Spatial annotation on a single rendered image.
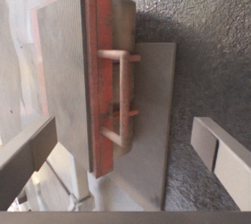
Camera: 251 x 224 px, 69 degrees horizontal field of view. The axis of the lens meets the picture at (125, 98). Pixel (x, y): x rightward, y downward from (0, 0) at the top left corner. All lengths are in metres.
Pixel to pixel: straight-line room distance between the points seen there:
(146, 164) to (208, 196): 0.13
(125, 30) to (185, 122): 0.19
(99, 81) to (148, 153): 0.20
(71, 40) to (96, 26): 0.05
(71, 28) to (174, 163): 0.30
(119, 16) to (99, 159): 0.24
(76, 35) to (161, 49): 0.14
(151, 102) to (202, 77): 0.11
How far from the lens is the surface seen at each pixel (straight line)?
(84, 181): 0.65
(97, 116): 0.29
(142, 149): 0.41
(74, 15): 0.29
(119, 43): 0.32
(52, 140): 0.17
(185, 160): 0.36
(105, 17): 0.28
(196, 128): 0.16
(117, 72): 0.32
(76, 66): 0.29
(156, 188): 0.43
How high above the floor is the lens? 0.27
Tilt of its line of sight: 39 degrees down
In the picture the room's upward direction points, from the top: 103 degrees counter-clockwise
